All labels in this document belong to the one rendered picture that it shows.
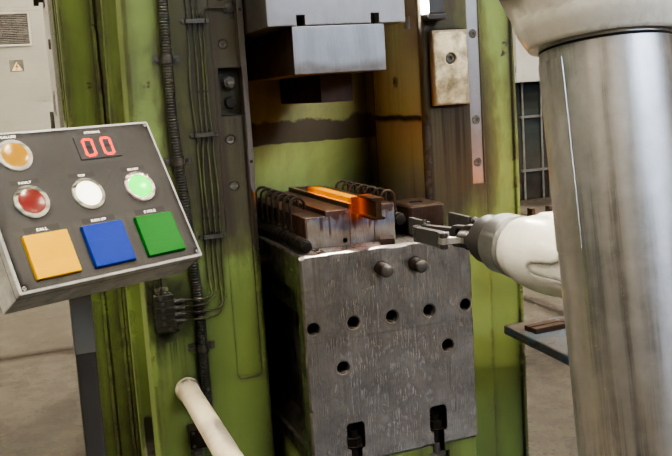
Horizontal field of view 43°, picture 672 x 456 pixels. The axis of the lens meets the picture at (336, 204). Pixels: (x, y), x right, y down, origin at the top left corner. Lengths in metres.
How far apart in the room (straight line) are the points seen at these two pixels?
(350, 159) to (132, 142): 0.84
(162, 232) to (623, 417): 1.01
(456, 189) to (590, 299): 1.39
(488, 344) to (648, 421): 1.50
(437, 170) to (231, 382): 0.67
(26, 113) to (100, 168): 5.39
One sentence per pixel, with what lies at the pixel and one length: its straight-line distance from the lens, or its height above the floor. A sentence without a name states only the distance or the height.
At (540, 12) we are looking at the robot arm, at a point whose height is 1.28.
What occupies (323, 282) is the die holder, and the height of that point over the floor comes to 0.86.
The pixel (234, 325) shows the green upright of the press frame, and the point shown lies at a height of 0.74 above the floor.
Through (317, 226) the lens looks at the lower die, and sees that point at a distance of 1.74.
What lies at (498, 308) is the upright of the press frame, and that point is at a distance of 2.14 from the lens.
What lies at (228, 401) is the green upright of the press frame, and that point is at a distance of 1.93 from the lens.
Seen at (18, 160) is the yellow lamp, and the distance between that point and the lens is 1.47.
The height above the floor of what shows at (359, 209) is 0.99.
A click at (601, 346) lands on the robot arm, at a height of 1.04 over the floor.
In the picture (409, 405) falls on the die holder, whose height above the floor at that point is 0.57.
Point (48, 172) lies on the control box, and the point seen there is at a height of 1.13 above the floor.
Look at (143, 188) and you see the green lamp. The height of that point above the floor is 1.08.
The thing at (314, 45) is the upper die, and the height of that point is 1.33.
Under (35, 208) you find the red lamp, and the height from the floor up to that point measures 1.08.
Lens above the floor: 1.23
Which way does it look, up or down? 8 degrees down
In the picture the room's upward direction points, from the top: 4 degrees counter-clockwise
